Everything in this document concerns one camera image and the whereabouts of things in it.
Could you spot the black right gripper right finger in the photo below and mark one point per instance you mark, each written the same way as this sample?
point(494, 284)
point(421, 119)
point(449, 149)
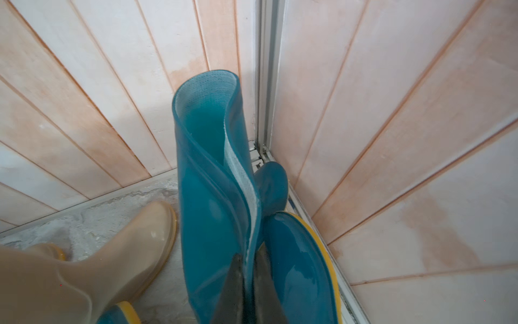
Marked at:
point(267, 305)

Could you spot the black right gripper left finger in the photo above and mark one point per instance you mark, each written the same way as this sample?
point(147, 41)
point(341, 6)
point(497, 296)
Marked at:
point(230, 307)

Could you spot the teal rain boot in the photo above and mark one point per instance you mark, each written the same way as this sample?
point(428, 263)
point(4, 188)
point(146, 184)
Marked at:
point(218, 200)
point(304, 284)

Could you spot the blue rain boot front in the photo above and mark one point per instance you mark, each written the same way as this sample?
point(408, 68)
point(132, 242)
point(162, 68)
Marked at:
point(120, 313)

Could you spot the beige rain boot upright right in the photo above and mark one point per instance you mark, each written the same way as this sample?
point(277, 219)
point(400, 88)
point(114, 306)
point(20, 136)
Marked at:
point(39, 284)

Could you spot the aluminium frame rails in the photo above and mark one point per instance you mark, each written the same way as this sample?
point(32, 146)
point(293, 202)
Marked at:
point(271, 19)

